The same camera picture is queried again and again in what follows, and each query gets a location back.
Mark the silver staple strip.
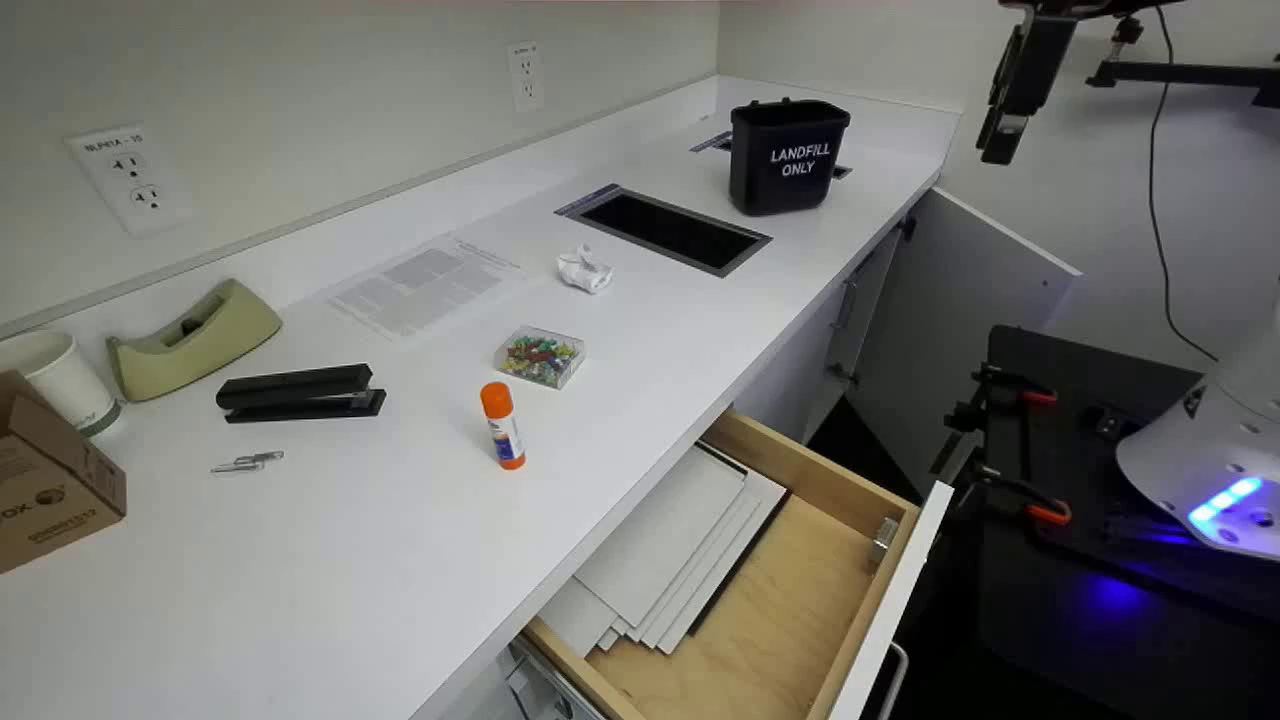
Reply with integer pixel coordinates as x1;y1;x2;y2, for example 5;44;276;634
206;446;289;481

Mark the grey folders stack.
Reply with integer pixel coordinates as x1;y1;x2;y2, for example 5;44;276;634
535;443;795;659

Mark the white wall outlet plate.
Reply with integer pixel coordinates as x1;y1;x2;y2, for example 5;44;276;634
67;123;193;236

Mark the black camera stand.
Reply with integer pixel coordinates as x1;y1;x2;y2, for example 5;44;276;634
1078;6;1280;110

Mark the metal drawer handle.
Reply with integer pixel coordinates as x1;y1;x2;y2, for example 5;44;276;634
866;634;916;720

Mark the brown cardboard box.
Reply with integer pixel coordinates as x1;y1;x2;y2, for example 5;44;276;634
0;366;130;579

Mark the orange handled black clamp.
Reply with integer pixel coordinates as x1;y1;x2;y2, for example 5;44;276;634
954;458;1078;532
949;359;1065;430

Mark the black rectangular counter opening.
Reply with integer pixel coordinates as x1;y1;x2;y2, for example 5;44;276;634
550;179;777;282

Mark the white cabinet door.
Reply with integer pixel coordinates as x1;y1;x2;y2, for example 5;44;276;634
846;184;1083;500

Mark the black hanging cable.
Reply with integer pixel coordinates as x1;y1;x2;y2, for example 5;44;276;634
1145;0;1218;366

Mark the black landfill bin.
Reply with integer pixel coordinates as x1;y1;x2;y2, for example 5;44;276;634
722;95;856;221

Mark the open wooden drawer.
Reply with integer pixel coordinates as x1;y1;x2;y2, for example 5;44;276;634
512;403;959;720

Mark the black robot cart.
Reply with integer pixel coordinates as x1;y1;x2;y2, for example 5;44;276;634
931;324;1280;720

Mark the orange capped glue stick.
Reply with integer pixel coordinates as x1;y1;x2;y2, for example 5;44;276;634
475;380;531;475

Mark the printed paper sheet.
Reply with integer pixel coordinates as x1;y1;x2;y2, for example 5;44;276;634
325;230;519;341

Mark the green tape dispenser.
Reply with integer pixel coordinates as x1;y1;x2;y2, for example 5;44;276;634
103;274;289;403

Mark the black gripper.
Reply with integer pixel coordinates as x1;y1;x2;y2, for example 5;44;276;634
973;6;1083;167

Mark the black stapler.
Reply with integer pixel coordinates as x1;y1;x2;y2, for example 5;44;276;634
213;359;392;429

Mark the white paper cup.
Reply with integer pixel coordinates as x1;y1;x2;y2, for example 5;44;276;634
0;327;126;443

